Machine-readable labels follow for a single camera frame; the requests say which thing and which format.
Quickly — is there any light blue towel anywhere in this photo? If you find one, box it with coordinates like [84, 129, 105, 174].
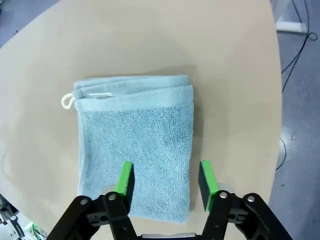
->
[61, 74, 195, 225]

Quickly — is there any long black floor cable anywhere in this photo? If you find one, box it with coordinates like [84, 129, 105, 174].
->
[280, 0, 319, 101]

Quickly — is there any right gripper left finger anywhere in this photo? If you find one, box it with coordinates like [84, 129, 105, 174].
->
[47, 161, 138, 240]

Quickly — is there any short black floor cable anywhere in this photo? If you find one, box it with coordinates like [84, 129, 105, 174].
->
[274, 136, 287, 171]

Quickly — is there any white electronics with wires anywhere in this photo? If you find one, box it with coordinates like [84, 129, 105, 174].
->
[0, 193, 48, 240]

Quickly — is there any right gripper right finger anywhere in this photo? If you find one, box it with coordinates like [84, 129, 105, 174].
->
[198, 159, 293, 240]

